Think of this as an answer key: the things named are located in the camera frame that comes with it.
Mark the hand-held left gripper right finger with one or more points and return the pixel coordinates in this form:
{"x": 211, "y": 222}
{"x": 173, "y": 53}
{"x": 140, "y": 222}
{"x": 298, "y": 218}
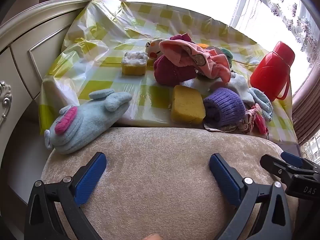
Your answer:
{"x": 225, "y": 177}

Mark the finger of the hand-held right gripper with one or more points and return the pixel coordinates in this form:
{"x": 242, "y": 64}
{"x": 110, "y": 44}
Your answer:
{"x": 293, "y": 158}
{"x": 275, "y": 166}

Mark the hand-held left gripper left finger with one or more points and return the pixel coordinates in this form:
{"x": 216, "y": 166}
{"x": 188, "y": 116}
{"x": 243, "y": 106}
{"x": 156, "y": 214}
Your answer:
{"x": 90, "y": 177}

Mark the yellow sponge with white fluff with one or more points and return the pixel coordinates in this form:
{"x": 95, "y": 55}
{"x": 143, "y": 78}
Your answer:
{"x": 133, "y": 68}

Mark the white fruit print pouch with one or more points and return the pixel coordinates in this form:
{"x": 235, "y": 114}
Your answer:
{"x": 153, "y": 48}

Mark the orange soft cloth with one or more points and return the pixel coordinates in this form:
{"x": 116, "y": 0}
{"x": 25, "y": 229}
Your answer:
{"x": 202, "y": 45}

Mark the person's left hand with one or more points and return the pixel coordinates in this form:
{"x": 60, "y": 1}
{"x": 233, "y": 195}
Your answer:
{"x": 152, "y": 237}

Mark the pink floral sock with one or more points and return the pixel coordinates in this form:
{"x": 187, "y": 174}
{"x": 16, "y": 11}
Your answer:
{"x": 246, "y": 122}

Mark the light blue plush animal sock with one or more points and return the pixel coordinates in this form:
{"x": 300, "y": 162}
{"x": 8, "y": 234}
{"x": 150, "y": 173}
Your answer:
{"x": 87, "y": 125}

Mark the beige velvet cushion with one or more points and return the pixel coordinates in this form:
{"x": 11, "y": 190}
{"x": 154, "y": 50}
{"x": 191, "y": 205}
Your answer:
{"x": 160, "y": 167}

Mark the purple knitted sock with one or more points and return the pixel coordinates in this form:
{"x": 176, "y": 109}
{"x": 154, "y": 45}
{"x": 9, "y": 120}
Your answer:
{"x": 222, "y": 105}

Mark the plain yellow sponge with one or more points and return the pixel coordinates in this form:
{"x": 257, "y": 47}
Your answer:
{"x": 186, "y": 105}

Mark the red thermos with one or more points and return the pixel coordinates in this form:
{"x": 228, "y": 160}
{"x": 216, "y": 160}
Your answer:
{"x": 270, "y": 72}

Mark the maroon sock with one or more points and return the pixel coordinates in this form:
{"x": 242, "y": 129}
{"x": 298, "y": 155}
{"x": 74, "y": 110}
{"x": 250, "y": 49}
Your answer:
{"x": 170, "y": 72}

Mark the teal knitted sock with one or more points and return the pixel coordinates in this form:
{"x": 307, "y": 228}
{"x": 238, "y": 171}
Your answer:
{"x": 226, "y": 52}

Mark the pink towel cloth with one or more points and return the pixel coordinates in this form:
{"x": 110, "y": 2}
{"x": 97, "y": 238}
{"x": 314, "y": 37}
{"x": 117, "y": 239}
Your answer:
{"x": 180, "y": 52}

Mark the green checked plastic tablecloth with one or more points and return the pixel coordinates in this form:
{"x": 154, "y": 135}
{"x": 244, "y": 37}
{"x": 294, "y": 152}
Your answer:
{"x": 112, "y": 42}

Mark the dark pink sock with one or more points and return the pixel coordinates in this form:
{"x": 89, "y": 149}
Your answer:
{"x": 181, "y": 37}

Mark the white carved cabinet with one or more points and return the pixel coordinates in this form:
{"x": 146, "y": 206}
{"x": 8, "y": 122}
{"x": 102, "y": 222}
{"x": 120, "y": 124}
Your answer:
{"x": 32, "y": 42}

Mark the floral lace curtain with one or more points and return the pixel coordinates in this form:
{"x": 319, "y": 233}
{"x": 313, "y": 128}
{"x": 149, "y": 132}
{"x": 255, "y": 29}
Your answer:
{"x": 282, "y": 0}

